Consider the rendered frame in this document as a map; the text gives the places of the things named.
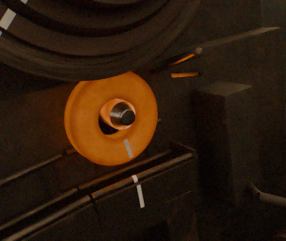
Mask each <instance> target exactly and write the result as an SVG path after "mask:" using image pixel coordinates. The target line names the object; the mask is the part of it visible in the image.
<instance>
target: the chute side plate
mask: <svg viewBox="0 0 286 241"><path fill-rule="evenodd" d="M138 185H140V186H141V191H142V196H143V203H144V207H141V204H140V200H139V194H138V189H137V186H138ZM188 191H192V196H193V203H194V205H195V204H197V203H199V202H200V199H199V191H198V182H197V174H196V167H195V160H194V159H191V160H189V161H187V162H184V163H182V164H180V165H177V166H175V167H172V168H170V169H168V170H166V171H163V172H161V173H159V174H156V175H154V176H152V177H150V178H147V179H145V180H143V181H140V182H138V183H136V184H133V185H131V186H129V187H126V188H124V189H122V190H119V191H117V192H115V193H113V194H110V195H108V196H106V197H103V198H101V199H98V200H96V201H95V206H96V210H97V214H98V216H97V214H96V211H95V208H94V205H93V204H92V203H90V204H88V205H86V206H84V207H83V208H81V209H79V210H77V211H75V212H73V213H71V214H70V215H68V216H66V217H64V218H62V219H60V220H58V221H56V222H55V223H53V224H51V225H49V226H47V227H45V228H43V229H42V230H40V231H38V232H36V233H34V234H32V235H30V236H29V237H27V238H25V239H23V240H21V241H124V240H126V239H128V238H130V237H132V236H134V235H136V234H138V233H140V232H142V231H144V230H146V229H148V228H150V227H152V226H154V225H156V224H158V223H160V222H162V221H164V220H166V213H165V206H164V203H165V202H167V201H170V200H172V199H174V198H176V197H178V196H180V195H182V194H184V193H186V192H188Z"/></svg>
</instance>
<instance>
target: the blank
mask: <svg viewBox="0 0 286 241"><path fill-rule="evenodd" d="M113 99H120V100H123V101H127V102H129V103H130V104H131V105H132V106H133V107H134V110H135V121H134V123H133V124H132V125H131V126H130V127H129V128H127V129H124V130H119V131H118V132H116V133H115V134H111V135H105V134H103V133H102V131H101V130H100V128H99V113H100V111H101V109H102V107H103V106H104V105H105V104H106V103H107V102H109V101H110V100H113ZM157 117H158V111H157V103H156V100H155V97H154V94H153V92H152V90H151V89H150V87H149V86H148V84H147V83H146V82H145V81H144V80H143V79H142V78H141V77H139V76H138V75H136V74H134V73H132V72H129V73H126V74H123V75H120V76H117V77H112V78H107V79H102V80H94V81H80V82H79V83H78V84H77V85H76V87H75V88H74V89H73V91H72V93H71V94H70V96H69V99H68V101H67V104H66V109H65V129H66V133H67V136H68V138H69V140H70V142H71V144H72V145H73V147H74V148H75V149H76V150H77V151H78V152H79V153H80V154H82V155H83V156H85V157H86V158H87V159H89V160H91V161H93V162H95V163H97V164H100V165H108V166H112V165H119V164H123V163H126V162H128V161H130V160H132V159H134V158H135V157H137V156H138V155H139V154H140V153H141V152H142V151H143V150H144V149H145V148H146V147H147V145H148V144H149V142H150V140H151V139H152V137H153V134H154V132H155V129H156V125H157Z"/></svg>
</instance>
